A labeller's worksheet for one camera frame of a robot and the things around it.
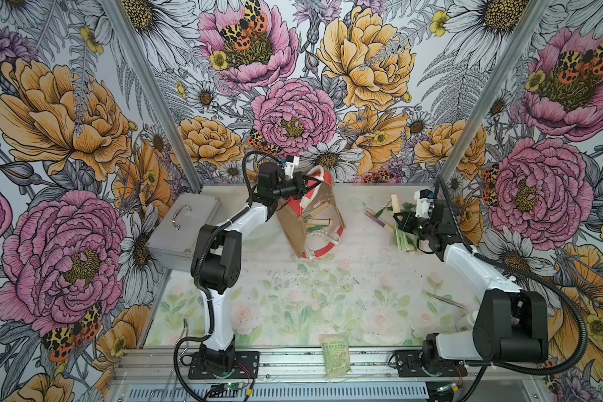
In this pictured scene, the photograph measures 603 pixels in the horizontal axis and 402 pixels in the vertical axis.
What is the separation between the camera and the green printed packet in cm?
73

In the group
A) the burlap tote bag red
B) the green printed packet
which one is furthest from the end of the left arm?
the green printed packet

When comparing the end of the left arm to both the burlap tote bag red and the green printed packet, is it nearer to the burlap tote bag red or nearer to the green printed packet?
the burlap tote bag red

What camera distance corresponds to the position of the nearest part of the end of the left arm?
763 millimetres

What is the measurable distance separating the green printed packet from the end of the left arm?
18.5 inches
